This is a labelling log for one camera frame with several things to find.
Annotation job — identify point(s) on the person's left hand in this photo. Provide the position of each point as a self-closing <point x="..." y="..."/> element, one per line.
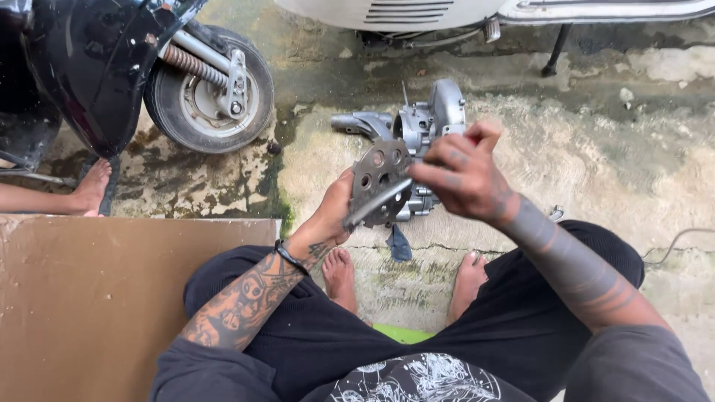
<point x="329" y="215"/>

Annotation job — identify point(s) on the person's right hand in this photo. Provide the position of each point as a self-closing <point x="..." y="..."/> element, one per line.
<point x="466" y="176"/>

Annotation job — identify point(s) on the person's left fingers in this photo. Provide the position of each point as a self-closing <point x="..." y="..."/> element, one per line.
<point x="347" y="187"/>

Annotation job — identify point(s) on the grey metal file tool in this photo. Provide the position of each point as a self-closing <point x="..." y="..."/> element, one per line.
<point x="375" y="202"/>

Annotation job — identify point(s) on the round perforated metal clutch plate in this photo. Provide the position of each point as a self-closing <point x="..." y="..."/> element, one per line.
<point x="380" y="181"/>

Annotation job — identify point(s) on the dark blue rag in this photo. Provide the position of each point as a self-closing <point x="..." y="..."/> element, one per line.
<point x="399" y="243"/>

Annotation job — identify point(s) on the person's left foot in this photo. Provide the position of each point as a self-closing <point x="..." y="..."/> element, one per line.
<point x="341" y="276"/>

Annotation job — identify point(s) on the grey metal engine casing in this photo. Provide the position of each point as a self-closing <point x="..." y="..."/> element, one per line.
<point x="416" y="125"/>

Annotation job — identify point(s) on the person's black shorts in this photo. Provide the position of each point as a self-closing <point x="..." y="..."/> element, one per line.
<point x="413" y="312"/>

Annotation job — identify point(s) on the person's right foot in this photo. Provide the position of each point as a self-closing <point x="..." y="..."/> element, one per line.
<point x="468" y="282"/>

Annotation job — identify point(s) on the green plastic stool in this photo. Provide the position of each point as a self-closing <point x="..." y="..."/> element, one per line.
<point x="403" y="334"/>

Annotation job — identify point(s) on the scooter front wheel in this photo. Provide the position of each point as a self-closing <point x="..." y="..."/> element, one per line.
<point x="209" y="92"/>

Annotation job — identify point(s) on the person's grey printed shirt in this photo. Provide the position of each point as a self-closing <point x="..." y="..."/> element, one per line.
<point x="424" y="374"/>

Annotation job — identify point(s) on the white scooter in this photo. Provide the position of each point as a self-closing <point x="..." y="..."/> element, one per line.
<point x="491" y="14"/>

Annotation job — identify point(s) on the black sandal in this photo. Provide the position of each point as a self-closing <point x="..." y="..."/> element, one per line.
<point x="106" y="187"/>

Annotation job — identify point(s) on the black scooter kickstand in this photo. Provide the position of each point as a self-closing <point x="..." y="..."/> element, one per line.
<point x="556" y="51"/>

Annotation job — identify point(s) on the brown cardboard sheet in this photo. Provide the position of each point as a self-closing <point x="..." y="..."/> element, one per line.
<point x="106" y="307"/>

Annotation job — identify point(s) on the black scooter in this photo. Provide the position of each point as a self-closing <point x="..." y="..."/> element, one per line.
<point x="84" y="67"/>

